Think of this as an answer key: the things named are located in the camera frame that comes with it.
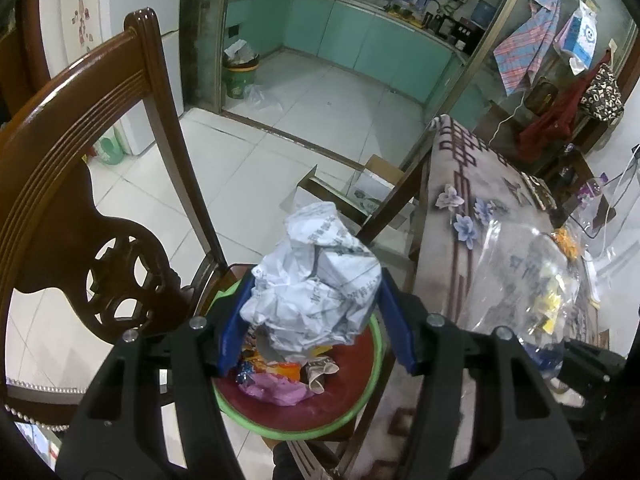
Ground purple label water bottle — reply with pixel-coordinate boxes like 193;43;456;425
575;172;610;211

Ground pink plastic wrapper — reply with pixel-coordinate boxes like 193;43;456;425
237;370;313;407

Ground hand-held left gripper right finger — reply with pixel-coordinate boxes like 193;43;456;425
377;267;585;480

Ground floral tablecloth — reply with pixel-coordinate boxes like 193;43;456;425
375;115;613;461

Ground teal kitchen cabinets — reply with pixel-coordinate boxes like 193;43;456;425
225;0;463;106

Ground orange snack bag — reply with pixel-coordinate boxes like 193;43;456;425
242;347;303;383

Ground white printed hanging bag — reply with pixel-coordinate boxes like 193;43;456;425
552;0;601;73

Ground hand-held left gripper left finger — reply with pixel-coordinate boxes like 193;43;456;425
55;270;258;480

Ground yellow snack pieces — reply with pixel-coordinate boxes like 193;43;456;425
551;226;582;262

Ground brown patterned handbag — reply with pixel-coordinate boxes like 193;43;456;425
530;82;558;116

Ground brown patterned notebook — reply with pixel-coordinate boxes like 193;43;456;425
519;171;558;212

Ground crumpled beige paper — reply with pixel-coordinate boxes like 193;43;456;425
304;355;341;395

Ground clear plastic floor bag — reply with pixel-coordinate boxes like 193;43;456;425
244;84;285;112

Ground printed white paper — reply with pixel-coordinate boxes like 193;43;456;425
239;201;383;365

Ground white refrigerator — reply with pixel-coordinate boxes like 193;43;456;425
37;0;183;157

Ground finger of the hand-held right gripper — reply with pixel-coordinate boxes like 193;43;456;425
552;337;630;403

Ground carved wooden chair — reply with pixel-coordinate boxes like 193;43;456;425
0;7;236;433

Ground red garment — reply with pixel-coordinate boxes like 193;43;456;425
516;62;613;162

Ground plaid towel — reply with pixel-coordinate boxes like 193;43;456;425
492;0;562;97

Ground clear zip bag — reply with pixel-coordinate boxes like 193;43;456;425
570;180;621;241

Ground red basin with green rim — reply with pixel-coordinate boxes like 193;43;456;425
210;275;387;442

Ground white cable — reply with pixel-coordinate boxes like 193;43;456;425
491;92;531;147

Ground green kitchen waste bin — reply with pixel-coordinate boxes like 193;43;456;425
221;39;261;101

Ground letter print bag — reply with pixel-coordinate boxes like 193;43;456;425
580;62;626;122

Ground blue water jug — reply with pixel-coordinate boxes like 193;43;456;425
471;0;499;29

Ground cardboard box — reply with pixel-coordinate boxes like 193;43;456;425
280;154;417;233

